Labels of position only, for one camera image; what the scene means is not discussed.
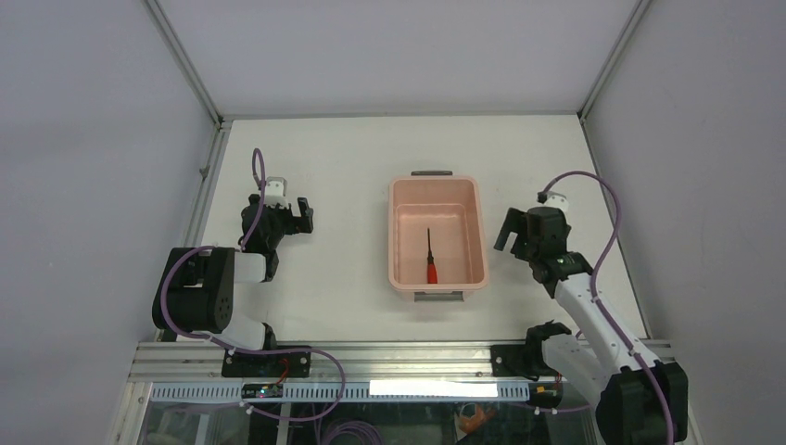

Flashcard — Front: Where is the red handled screwdriver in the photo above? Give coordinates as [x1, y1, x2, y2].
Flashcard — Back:
[426, 228, 438, 285]

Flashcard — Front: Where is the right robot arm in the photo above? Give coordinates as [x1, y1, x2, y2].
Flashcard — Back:
[492, 206, 689, 444]

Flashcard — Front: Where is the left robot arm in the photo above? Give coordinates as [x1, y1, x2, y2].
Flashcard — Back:
[152, 194, 314, 376]

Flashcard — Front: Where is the pink plastic bin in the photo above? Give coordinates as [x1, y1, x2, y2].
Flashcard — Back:
[387, 171, 490, 302]

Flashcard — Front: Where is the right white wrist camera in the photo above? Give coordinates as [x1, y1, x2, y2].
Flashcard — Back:
[537, 191, 570, 214]

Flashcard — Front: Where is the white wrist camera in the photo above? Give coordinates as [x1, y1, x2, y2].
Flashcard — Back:
[264, 176, 290, 209]
[537, 191, 570, 214]

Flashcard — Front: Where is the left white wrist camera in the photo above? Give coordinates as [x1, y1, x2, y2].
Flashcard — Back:
[264, 176, 290, 209]

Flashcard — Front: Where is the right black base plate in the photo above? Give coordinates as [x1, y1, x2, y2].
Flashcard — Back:
[489, 343, 558, 381]

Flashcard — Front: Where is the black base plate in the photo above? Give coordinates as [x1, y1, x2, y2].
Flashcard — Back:
[489, 343, 558, 381]
[221, 349, 311, 379]

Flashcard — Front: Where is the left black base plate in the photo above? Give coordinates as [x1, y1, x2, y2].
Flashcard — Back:
[221, 349, 311, 379]

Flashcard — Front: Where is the white slotted cable duct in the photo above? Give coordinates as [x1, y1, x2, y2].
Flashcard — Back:
[150, 379, 530, 404]

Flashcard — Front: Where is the aluminium front rail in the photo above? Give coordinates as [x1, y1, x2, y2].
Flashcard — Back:
[127, 340, 524, 383]

